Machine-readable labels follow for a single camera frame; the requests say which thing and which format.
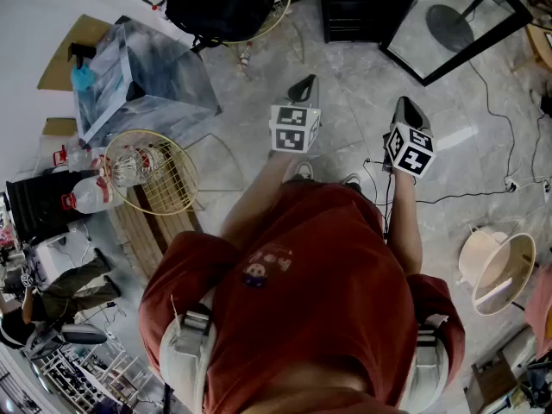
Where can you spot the black backpack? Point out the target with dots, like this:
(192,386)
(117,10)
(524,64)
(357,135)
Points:
(220,7)

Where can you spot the pink cloth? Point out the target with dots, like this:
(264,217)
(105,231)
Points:
(539,304)

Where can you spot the person's left forearm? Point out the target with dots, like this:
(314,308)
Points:
(259,192)

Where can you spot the black angled bracket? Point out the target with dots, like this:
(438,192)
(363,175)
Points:
(79,51)

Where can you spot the person's red shirt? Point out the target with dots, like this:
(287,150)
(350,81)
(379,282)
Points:
(310,296)

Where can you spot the blue cloth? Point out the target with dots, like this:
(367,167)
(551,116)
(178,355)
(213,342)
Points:
(82,78)

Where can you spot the small red-label bottle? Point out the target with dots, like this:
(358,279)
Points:
(245,58)

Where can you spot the wooden slat bench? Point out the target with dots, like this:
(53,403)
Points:
(142,240)

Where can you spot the large clear water jug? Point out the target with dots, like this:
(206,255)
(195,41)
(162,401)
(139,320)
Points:
(90,196)
(79,158)

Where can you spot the white power strip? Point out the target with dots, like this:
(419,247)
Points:
(511,185)

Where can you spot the cardboard sheet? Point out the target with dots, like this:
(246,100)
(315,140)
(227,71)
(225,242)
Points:
(60,63)
(59,127)

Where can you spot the black ribbed box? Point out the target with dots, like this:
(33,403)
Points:
(39,209)

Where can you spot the person's right forearm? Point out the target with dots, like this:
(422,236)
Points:
(407,222)

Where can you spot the person's shoe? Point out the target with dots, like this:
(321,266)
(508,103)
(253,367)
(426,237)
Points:
(353,181)
(303,171)

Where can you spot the beige round bucket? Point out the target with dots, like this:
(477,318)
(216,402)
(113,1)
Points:
(487,257)

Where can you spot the white shelf rack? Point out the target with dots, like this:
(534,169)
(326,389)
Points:
(86,382)

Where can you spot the person's right shoe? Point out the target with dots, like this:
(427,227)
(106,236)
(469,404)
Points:
(353,181)

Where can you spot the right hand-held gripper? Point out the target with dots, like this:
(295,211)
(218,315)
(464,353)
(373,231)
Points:
(409,151)

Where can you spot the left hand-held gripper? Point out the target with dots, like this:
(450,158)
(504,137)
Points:
(293,129)

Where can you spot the wooden chair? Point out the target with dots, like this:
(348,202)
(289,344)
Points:
(537,45)

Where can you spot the person's left shoe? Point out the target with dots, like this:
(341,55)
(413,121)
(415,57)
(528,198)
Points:
(303,171)

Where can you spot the plastic bottle with red label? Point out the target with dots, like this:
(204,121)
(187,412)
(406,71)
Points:
(129,166)

